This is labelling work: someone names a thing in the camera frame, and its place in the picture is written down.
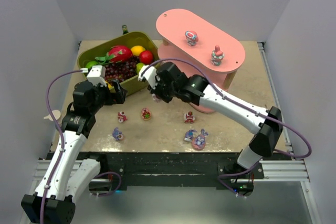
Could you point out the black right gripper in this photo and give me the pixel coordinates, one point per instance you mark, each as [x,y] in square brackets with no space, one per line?
[159,87]

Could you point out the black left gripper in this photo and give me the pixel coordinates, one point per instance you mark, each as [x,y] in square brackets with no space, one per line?
[115,92]

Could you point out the pink white figurine toy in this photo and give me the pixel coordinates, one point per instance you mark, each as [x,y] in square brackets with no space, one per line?
[156,98]

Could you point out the pink oval figurine toy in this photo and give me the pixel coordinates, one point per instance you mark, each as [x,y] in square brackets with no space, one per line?
[191,37]

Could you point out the pink hat figurine toy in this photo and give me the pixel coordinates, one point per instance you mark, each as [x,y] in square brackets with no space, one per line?
[217,56]

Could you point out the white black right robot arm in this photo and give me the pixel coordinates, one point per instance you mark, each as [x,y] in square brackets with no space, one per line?
[202,92]

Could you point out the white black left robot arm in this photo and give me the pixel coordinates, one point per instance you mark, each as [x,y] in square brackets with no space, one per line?
[54,199]

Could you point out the pink three-tier shelf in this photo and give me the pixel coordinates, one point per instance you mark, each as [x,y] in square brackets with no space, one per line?
[199,46]

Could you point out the olive green plastic basket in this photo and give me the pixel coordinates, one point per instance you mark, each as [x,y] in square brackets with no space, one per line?
[131,39]

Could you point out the red white figurine toy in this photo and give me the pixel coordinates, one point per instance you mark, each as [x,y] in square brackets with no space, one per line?
[122,117]

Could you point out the purple grape bunch toy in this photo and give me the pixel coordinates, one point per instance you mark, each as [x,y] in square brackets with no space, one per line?
[121,71]

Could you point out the pink egg strawberry toy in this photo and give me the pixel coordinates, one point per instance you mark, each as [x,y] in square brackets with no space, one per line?
[146,114]

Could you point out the red apple toy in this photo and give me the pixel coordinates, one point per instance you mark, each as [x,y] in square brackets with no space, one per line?
[146,57]

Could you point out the green pear toy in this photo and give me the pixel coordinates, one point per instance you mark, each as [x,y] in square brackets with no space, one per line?
[139,67]

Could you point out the purple elephant figurine toy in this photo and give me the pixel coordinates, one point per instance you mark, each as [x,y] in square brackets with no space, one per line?
[117,134]

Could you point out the red bear figurine toy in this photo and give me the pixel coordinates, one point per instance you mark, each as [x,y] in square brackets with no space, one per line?
[189,117]

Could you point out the red dragon fruit toy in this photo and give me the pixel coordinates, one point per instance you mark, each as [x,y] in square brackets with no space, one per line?
[116,54]

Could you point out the green lime toy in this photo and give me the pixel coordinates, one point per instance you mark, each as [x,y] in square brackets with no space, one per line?
[91,64]

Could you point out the orange fruit toy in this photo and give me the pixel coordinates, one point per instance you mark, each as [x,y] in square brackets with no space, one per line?
[137,50]

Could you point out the blue purple bunny toy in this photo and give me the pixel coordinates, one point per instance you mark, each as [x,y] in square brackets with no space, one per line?
[189,135]

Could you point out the green glass bottle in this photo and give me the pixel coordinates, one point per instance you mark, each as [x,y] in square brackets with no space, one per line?
[124,29]

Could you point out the green soap pump bottle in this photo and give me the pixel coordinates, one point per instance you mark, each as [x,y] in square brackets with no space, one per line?
[55,114]

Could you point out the purple bunny pink disc toy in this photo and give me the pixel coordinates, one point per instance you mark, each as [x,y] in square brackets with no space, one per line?
[199,142]

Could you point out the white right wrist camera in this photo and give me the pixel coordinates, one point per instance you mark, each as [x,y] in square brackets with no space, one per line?
[148,74]

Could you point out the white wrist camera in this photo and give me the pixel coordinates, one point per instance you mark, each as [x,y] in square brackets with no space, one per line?
[148,74]
[95,75]

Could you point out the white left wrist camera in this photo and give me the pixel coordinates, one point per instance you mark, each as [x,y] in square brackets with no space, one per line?
[95,75]

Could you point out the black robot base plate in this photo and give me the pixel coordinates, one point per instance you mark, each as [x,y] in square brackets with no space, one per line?
[125,169]

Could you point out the aluminium frame rail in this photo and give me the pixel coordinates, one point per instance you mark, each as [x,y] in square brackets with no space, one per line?
[294,169]

